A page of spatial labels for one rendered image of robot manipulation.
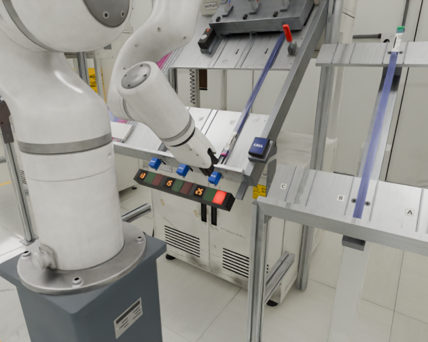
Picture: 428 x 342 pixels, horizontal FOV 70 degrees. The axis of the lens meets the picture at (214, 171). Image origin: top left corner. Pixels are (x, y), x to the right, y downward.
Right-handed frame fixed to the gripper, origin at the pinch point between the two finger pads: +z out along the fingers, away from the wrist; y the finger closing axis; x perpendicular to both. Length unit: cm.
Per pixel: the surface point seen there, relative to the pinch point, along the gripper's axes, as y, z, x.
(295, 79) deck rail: 10.0, 6.4, 37.0
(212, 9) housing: -35, 3, 69
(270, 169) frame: 14.4, 4.6, 5.3
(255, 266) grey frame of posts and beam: 11.8, 26.7, -14.9
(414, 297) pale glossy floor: 56, 108, 9
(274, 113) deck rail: 9.3, 4.1, 22.2
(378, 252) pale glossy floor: 37, 127, 30
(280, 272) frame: 13.7, 46.4, -11.0
